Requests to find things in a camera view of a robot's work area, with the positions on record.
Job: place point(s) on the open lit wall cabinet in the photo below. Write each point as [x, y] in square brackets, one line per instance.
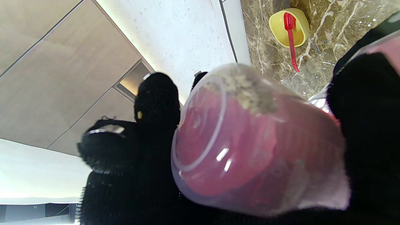
[134, 79]

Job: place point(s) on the pink container with white lid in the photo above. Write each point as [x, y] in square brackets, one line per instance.
[390, 51]

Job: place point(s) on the white counter with drawers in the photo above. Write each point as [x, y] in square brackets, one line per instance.
[239, 31]

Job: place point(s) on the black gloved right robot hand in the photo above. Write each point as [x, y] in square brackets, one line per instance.
[372, 131]

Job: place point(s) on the red plastic scoop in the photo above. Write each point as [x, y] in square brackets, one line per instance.
[292, 47]

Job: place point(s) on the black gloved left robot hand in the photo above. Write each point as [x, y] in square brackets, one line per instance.
[368, 40]

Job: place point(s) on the pink measuring cup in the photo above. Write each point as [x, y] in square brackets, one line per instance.
[250, 150]

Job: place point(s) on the yellow plastic bowl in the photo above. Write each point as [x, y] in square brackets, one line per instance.
[297, 34]

